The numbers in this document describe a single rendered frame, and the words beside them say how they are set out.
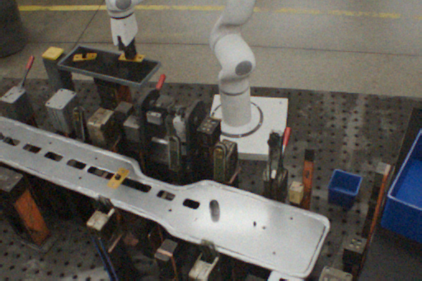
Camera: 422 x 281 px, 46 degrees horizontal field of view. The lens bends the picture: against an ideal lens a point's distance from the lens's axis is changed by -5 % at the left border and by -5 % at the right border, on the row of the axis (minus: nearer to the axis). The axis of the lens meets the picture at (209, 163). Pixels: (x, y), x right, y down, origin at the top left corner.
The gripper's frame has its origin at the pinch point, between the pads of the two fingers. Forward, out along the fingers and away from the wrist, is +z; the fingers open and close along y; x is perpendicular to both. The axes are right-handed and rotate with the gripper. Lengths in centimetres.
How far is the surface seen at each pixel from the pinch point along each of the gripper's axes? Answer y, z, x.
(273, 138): 29, 2, 54
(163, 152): 18.2, 27.1, 14.7
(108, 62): -3.0, 7.7, -11.5
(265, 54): -179, 125, 6
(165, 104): 15.0, 8.0, 17.0
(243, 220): 42, 24, 48
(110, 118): 16.0, 16.4, -3.7
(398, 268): 51, 21, 93
